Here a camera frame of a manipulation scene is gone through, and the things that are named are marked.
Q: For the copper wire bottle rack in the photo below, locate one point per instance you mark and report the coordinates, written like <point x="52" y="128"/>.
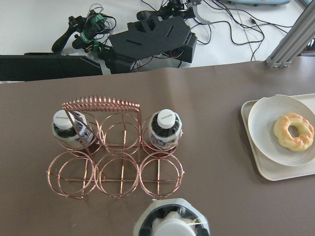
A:
<point x="120" y="160"/>

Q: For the tea bottle white cap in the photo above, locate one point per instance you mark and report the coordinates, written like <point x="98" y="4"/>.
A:
<point x="173" y="225"/>

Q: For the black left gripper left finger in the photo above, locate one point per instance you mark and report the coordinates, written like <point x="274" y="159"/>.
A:
<point x="158" y="209"/>

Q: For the glazed ring donut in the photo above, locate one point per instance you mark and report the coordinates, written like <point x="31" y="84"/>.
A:
<point x="305" y="130"/>

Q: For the cream tray with bunny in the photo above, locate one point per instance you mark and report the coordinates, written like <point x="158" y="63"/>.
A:
<point x="268" y="168"/>

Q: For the white round plate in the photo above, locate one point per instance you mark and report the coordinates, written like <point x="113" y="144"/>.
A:
<point x="262" y="118"/>

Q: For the tea bottle rear left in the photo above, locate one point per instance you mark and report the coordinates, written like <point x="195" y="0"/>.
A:
<point x="64" y="131"/>

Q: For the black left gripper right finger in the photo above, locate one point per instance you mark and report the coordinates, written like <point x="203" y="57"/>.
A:
<point x="192" y="217"/>

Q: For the tea bottle rear right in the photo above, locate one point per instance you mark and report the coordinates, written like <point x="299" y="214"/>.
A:
<point x="164" y="128"/>

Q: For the aluminium frame post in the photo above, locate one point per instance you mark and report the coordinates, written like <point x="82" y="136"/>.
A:
<point x="302" y="32"/>

